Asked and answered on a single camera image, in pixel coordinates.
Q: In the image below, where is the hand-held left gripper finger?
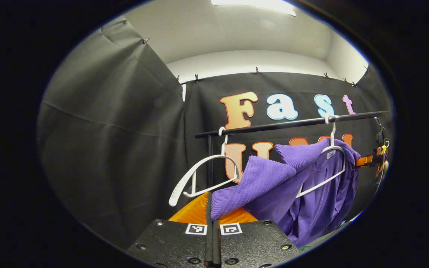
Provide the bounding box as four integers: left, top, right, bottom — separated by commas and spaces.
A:
127, 192, 214, 268
213, 207, 302, 268

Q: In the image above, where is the purple corduroy jacket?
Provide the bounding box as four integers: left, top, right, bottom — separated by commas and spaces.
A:
210, 138, 362, 249

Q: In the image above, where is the white plastic clothes hanger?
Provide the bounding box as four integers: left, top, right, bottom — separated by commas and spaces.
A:
168, 127, 240, 207
296, 115, 346, 198

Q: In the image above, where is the black metal clothes rack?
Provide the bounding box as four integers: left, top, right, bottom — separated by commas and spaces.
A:
194, 110, 391, 194

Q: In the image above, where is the black backdrop cloth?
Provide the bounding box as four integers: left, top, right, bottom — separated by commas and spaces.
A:
38, 17, 392, 250

